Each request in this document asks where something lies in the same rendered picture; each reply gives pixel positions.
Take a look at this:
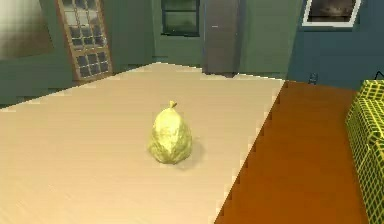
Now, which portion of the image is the yellow checked sofa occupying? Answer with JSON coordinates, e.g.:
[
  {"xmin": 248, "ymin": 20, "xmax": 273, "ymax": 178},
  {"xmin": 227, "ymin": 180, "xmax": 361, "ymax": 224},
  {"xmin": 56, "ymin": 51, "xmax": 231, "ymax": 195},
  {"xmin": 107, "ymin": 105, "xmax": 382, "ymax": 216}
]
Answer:
[{"xmin": 345, "ymin": 79, "xmax": 384, "ymax": 224}]

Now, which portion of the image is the yellow tied garbage bag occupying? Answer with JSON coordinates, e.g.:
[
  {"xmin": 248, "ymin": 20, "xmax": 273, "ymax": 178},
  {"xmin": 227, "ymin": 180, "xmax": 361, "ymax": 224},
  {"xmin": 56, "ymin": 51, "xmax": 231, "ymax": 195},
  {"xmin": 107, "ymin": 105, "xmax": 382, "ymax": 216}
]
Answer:
[{"xmin": 147, "ymin": 100, "xmax": 194, "ymax": 165}]

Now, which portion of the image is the grey room door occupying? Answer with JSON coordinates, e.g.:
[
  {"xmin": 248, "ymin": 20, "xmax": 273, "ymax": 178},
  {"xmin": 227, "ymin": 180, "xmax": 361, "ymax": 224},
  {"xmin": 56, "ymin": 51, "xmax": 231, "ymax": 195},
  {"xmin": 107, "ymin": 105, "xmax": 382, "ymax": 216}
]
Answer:
[{"xmin": 202, "ymin": 0, "xmax": 242, "ymax": 75}]

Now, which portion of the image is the dark framed window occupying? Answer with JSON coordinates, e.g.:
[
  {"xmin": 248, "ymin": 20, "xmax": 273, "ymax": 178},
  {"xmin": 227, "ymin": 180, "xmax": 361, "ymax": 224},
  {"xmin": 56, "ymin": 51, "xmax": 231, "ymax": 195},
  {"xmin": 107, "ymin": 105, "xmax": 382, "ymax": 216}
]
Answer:
[{"xmin": 161, "ymin": 0, "xmax": 201, "ymax": 37}]

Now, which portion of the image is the brown glass-paned room door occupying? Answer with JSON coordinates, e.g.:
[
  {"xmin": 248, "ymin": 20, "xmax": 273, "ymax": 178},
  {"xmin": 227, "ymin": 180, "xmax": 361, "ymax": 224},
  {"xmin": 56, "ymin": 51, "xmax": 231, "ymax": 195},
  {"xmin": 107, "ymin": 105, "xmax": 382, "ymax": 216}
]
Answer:
[{"xmin": 54, "ymin": 0, "xmax": 114, "ymax": 83}]

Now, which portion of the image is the white framed wall picture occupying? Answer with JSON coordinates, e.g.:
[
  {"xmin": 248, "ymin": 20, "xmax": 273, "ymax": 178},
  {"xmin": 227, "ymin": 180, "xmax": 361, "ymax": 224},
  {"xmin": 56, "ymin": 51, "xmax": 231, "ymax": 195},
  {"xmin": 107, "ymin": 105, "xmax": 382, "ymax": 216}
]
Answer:
[{"xmin": 301, "ymin": 0, "xmax": 362, "ymax": 28}]

